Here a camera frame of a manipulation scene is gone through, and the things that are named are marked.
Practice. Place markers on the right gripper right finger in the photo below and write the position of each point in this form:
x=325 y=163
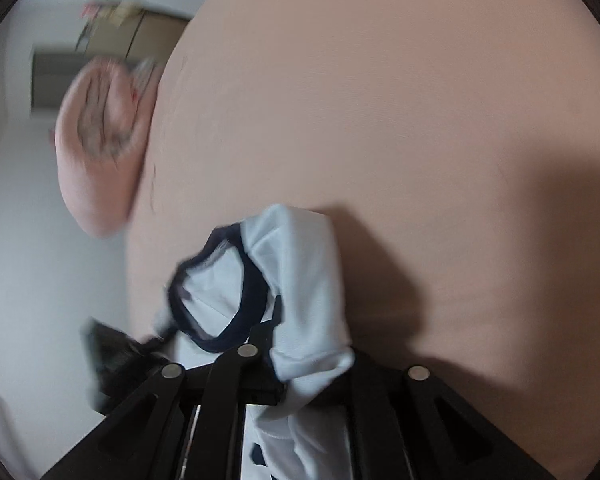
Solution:
x=409 y=424

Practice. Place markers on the wooden cabinet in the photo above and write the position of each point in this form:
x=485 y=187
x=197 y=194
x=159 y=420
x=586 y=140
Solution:
x=125 y=29

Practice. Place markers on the pink bed sheet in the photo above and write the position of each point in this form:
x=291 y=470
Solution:
x=456 y=146

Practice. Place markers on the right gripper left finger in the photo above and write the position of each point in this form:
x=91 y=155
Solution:
x=181 y=424

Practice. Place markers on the white navy-trimmed shirt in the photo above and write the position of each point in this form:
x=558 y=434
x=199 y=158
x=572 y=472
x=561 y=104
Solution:
x=281 y=266

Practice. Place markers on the rolled pink quilt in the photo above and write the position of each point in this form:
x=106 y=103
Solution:
x=100 y=138

